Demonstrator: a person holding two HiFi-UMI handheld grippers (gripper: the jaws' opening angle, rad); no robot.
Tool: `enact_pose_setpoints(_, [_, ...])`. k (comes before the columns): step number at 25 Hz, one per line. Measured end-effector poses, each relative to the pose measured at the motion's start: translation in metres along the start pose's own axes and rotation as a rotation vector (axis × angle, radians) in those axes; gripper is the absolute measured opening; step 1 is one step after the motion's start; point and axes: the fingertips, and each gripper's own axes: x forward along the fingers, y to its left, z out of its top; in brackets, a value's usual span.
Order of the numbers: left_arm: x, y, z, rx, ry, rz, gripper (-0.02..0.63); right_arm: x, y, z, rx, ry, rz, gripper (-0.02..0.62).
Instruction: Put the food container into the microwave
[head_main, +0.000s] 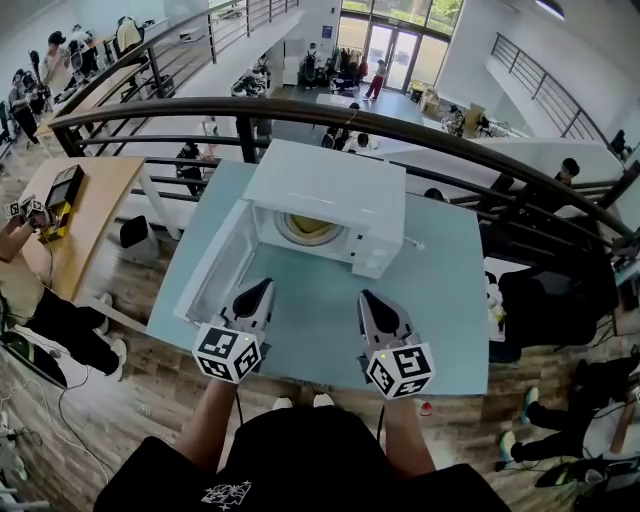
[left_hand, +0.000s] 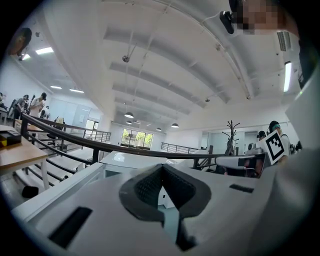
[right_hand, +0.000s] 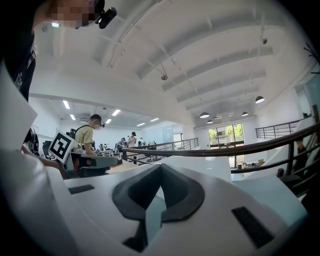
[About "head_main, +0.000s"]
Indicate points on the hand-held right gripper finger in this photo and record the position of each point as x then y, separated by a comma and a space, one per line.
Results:
363, 317

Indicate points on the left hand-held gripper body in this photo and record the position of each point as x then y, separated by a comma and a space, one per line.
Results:
227, 350

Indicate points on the small red object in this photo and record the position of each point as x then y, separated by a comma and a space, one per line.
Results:
425, 408

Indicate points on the glass microwave turntable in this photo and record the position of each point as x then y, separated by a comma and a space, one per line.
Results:
300, 240

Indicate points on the glass entrance door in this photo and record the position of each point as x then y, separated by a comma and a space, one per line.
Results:
395, 57

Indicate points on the person's right forearm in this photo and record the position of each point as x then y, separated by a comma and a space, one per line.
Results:
407, 435

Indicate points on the white microwave power plug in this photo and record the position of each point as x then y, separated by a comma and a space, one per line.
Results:
416, 244

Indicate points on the wooden desk with white legs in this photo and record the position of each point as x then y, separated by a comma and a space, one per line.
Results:
107, 195

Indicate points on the black flat box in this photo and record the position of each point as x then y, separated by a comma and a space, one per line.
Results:
65, 186

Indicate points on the white and black bin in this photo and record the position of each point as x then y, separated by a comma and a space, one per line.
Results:
136, 237

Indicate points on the person's black t-shirt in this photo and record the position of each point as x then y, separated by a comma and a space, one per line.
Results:
300, 465

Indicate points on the black office chair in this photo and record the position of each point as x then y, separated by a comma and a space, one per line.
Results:
555, 305

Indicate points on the person's left forearm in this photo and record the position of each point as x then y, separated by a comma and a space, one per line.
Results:
207, 425

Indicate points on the yellow and black box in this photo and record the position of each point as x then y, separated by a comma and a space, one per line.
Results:
61, 220

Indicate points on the dark wall handrail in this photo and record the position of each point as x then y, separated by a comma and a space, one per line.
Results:
545, 82

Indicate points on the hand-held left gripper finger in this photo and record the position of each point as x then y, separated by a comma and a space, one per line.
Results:
269, 305

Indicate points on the white microwave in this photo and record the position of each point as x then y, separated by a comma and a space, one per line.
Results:
330, 180

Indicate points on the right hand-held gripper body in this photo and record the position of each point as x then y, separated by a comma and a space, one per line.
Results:
400, 367

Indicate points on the dark curved metal railing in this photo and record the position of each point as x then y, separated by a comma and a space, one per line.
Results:
310, 111

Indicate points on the yellow food container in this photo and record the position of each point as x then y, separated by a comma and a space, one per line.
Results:
311, 228

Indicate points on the dark straight metal railing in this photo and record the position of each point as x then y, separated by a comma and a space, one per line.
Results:
175, 35

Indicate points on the person's white shoe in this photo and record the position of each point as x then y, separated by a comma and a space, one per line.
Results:
323, 400
282, 403

